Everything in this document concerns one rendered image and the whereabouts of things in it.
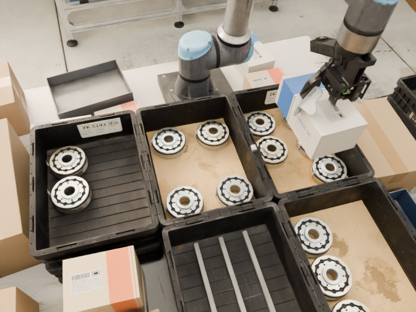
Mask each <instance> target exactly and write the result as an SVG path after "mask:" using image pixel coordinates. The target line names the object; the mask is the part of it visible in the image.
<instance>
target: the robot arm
mask: <svg viewBox="0 0 416 312"><path fill-rule="evenodd" d="M254 1H255V0H227V5H226V9H225V16H224V20H223V23H222V24H221V25H220V26H219V27H218V30H217V34H216V35H211V34H210V33H208V32H206V31H201V30H194V31H191V32H188V33H186V34H184V35H183V36H182V37H181V39H180V41H179V45H178V64H179V74H178V78H177V80H176V82H175V94H176V96H177V97H178V98H179V99H180V100H188V99H192V98H199V97H206V96H210V95H213V93H214V85H213V82H212V79H211V76H210V70H211V69H217V68H220V67H227V66H233V65H240V64H242V63H246V62H248V61H249V60H250V59H251V57H252V55H253V53H254V38H253V35H252V33H251V32H250V30H249V28H248V26H249V22H250V18H251V14H252V11H253V6H254ZM344 1H346V2H347V3H348V4H349V6H348V8H347V11H346V13H345V16H344V19H343V21H342V24H341V26H340V29H339V31H338V34H337V39H335V38H329V37H317V38H315V39H314V40H310V51H311V52H314V53H317V54H321V55H324V56H328V57H331V59H329V62H327V63H325V64H324V65H323V66H322V67H321V68H320V69H319V70H318V71H317V73H315V74H314V75H313V76H311V77H310V78H309V79H308V81H307V82H306V84H305V85H304V87H303V88H302V90H301V92H300V95H299V97H298V99H297V102H296V104H295V108H294V111H293V115H294V116H296V115H297V114H298V113H299V112H300V111H301V109H302V110H304V111H305V112H306V113H308V114H309V115H310V116H313V115H315V114H316V112H317V110H318V109H317V101H318V100H319V98H320V97H321V96H322V94H323V90H322V88H320V87H319V86H320V85H321V83H322V84H323V85H324V87H325V89H326V90H327V91H328V94H329V98H328V99H329V100H330V102H331V103H332V104H333V106H335V105H336V103H337V101H338V100H340V99H342V100H348V99H349V100H350V102H351V101H354V100H356V101H357V102H358V103H359V104H361V100H360V99H362V98H363V96H364V94H365V93H366V91H367V89H368V88H369V86H370V84H371V82H372V81H371V80H370V78H369V77H368V76H367V75H366V74H365V73H364V72H365V69H366V67H369V66H374V65H375V63H376V61H377V59H376V58H375V57H374V56H373V55H372V51H373V50H374V49H375V47H376V45H377V43H378V41H379V39H380V38H381V36H382V34H383V32H384V29H385V28H386V26H387V24H388V22H389V19H390V18H391V16H392V14H393V12H394V10H395V8H396V6H397V4H398V2H399V1H400V0H344ZM365 84H366V88H365V90H364V92H363V93H362V90H363V88H364V86H365Z"/></svg>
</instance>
